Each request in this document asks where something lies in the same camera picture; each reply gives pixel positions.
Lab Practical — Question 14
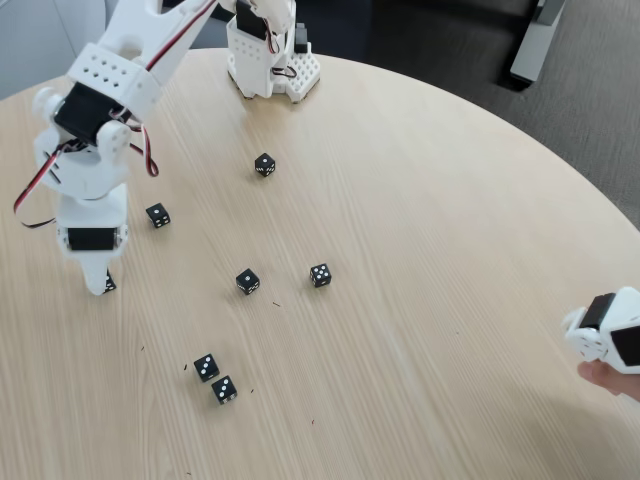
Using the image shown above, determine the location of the black die showing three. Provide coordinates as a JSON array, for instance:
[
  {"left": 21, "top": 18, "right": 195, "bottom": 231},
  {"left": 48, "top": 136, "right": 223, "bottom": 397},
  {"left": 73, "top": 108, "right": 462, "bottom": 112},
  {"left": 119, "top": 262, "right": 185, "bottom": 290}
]
[
  {"left": 193, "top": 353, "right": 221, "bottom": 384},
  {"left": 210, "top": 374, "right": 239, "bottom": 407}
]

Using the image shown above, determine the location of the white cabinet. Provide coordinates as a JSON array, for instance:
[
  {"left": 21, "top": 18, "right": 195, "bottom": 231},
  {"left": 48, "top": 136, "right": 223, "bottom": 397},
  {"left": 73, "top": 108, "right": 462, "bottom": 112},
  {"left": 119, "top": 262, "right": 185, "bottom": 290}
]
[{"left": 0, "top": 0, "right": 109, "bottom": 99}]

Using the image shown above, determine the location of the red black servo cable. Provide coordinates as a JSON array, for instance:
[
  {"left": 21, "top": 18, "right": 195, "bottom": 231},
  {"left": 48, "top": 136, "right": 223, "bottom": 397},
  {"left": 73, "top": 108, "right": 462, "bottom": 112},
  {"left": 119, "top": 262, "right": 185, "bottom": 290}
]
[
  {"left": 12, "top": 147, "right": 64, "bottom": 230},
  {"left": 107, "top": 107, "right": 160, "bottom": 178}
]

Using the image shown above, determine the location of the black die showing one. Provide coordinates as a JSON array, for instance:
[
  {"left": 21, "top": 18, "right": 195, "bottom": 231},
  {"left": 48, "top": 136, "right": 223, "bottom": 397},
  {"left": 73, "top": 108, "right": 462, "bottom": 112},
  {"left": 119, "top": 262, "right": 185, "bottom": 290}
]
[
  {"left": 254, "top": 152, "right": 277, "bottom": 179},
  {"left": 145, "top": 202, "right": 171, "bottom": 230},
  {"left": 235, "top": 268, "right": 261, "bottom": 296}
]

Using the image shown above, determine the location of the grey desk leg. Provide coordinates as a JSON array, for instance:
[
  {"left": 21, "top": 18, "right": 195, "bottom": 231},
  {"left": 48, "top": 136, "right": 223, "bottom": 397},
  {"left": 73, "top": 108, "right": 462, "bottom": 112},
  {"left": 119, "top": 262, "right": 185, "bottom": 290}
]
[{"left": 509, "top": 0, "right": 567, "bottom": 85}]

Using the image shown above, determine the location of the black die showing five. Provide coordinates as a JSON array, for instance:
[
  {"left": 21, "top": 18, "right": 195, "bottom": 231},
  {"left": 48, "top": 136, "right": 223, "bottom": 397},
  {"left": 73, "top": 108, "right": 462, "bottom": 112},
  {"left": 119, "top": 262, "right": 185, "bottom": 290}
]
[{"left": 309, "top": 262, "right": 333, "bottom": 289}]

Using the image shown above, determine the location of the white leader arm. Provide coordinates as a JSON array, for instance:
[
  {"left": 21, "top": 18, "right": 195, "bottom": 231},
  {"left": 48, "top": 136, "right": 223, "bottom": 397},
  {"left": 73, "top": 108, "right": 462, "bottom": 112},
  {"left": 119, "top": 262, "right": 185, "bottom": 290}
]
[{"left": 560, "top": 285, "right": 640, "bottom": 376}]

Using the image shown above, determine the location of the person's hand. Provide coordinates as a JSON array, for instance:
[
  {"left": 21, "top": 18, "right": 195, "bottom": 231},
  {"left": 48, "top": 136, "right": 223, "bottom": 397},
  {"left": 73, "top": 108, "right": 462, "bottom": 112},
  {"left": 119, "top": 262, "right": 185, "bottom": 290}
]
[{"left": 577, "top": 359, "right": 640, "bottom": 407}]

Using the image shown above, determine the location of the dark grey chair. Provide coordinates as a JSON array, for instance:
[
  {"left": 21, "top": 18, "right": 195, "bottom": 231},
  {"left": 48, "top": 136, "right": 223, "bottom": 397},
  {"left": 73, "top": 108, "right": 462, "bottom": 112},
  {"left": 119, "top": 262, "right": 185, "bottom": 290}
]
[{"left": 164, "top": 0, "right": 239, "bottom": 51}]

